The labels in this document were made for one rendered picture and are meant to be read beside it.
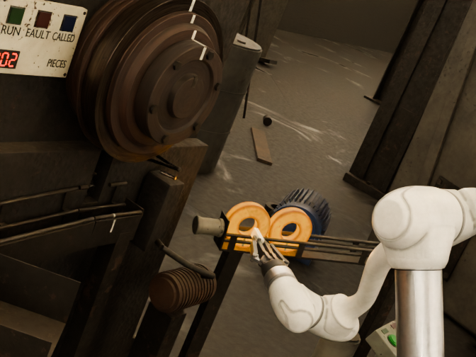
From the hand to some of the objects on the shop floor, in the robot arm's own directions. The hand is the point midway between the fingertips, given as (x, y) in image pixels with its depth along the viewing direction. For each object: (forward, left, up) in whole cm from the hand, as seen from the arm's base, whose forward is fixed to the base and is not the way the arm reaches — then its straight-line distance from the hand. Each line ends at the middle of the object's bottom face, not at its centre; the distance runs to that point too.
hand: (257, 237), depth 240 cm
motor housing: (+10, +10, -72) cm, 73 cm away
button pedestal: (-52, -21, -70) cm, 90 cm away
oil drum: (+168, -215, -81) cm, 285 cm away
